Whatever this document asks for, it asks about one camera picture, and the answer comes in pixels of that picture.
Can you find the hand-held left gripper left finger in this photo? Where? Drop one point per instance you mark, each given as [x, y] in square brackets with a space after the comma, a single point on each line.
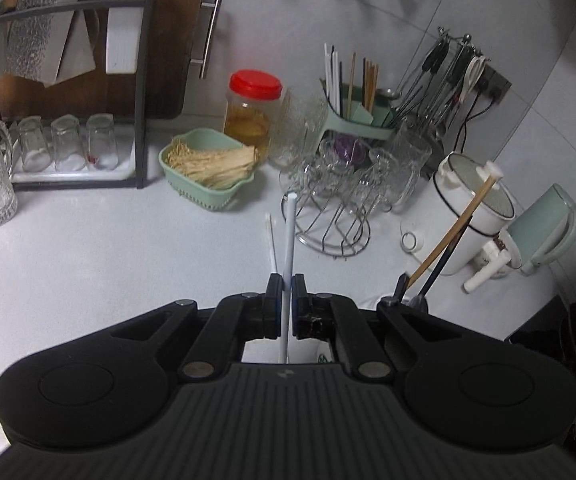
[273, 305]

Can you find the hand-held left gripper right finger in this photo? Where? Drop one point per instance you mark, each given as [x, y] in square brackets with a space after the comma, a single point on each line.
[299, 305]

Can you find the white chopstick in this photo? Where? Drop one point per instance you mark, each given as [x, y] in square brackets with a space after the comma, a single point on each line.
[271, 240]
[289, 240]

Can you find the black chopstick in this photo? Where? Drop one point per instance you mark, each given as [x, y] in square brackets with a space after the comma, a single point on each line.
[400, 285]
[442, 262]

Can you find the large metal spoon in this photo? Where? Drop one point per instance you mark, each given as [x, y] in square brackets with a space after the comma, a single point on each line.
[417, 302]

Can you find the wooden chopstick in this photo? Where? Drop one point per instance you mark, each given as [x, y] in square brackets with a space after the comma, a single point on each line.
[447, 233]

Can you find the row of hanging kitchen utensils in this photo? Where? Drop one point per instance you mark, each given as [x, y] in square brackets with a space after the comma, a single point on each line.
[435, 60]

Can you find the green electric kettle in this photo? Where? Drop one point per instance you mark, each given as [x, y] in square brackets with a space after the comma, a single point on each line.
[542, 230]

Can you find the cluster of glass cups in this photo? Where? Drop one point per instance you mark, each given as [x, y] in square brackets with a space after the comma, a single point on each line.
[318, 170]

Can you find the green plastic basket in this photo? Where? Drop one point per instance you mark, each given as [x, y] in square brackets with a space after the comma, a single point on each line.
[193, 190]

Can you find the white electric cooker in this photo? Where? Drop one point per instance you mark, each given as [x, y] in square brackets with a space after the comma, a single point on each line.
[462, 250]

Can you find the dried noodles bundle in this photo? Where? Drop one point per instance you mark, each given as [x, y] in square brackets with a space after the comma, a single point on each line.
[218, 165]

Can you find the purple lidded cup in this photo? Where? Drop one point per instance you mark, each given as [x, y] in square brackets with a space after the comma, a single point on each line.
[347, 146]

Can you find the red lidded plastic jar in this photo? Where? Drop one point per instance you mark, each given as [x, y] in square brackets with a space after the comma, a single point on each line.
[250, 120]

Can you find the green chopstick holder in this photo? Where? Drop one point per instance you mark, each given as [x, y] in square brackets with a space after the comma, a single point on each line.
[352, 122]

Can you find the bundle of upright chopsticks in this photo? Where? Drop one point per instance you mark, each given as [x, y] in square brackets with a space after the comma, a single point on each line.
[350, 80]

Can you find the upturned drinking glass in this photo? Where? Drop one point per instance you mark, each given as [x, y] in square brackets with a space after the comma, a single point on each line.
[68, 145]
[34, 145]
[102, 142]

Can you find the wooden cutting board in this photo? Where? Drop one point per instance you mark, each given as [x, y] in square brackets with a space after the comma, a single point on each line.
[173, 35]

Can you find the silver textured board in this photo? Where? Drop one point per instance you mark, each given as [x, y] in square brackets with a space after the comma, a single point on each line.
[43, 30]

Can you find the black dish rack frame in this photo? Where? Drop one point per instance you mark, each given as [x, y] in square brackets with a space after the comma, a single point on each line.
[143, 135]

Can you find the dark wall outlet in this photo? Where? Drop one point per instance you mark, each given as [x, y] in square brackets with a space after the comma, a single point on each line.
[497, 85]

